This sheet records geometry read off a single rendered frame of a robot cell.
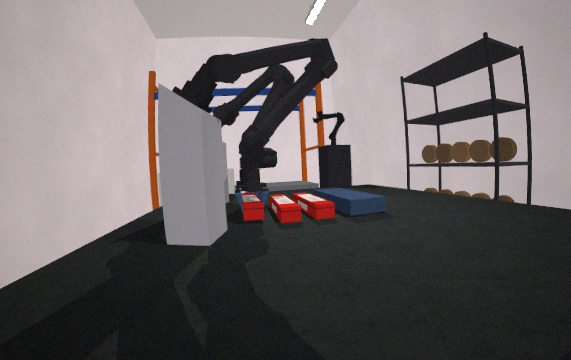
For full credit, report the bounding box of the red box with white label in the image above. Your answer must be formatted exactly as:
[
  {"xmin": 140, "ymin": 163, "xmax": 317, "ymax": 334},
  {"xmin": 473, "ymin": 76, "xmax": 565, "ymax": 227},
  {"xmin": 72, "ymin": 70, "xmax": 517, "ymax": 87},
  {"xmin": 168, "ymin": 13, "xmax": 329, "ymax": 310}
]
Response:
[
  {"xmin": 242, "ymin": 193, "xmax": 265, "ymax": 221},
  {"xmin": 269, "ymin": 194, "xmax": 302, "ymax": 223},
  {"xmin": 292, "ymin": 192, "xmax": 335, "ymax": 220}
]

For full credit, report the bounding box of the blue rectangular platform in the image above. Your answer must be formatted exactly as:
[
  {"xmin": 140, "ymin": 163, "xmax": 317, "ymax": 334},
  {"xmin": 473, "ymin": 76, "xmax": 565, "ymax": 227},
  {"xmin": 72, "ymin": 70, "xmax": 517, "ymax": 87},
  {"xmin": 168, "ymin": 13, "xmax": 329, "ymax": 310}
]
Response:
[{"xmin": 313, "ymin": 188, "xmax": 386, "ymax": 217}]

